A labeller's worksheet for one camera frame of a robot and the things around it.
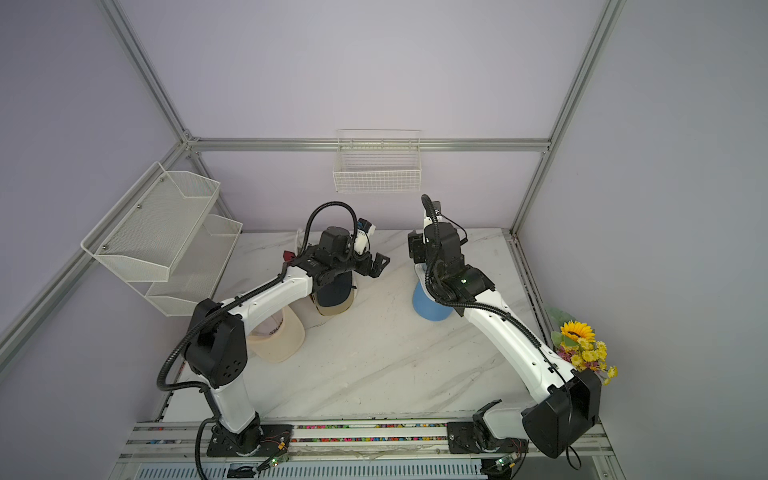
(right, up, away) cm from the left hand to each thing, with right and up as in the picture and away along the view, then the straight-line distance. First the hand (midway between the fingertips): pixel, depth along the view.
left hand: (374, 255), depth 88 cm
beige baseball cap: (-28, -25, 0) cm, 38 cm away
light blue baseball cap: (+16, -16, +11) cm, 25 cm away
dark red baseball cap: (-31, 0, +12) cm, 33 cm away
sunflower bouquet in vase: (+45, -20, -24) cm, 55 cm away
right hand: (+15, +5, -12) cm, 20 cm away
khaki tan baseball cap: (-13, -18, +8) cm, 23 cm away
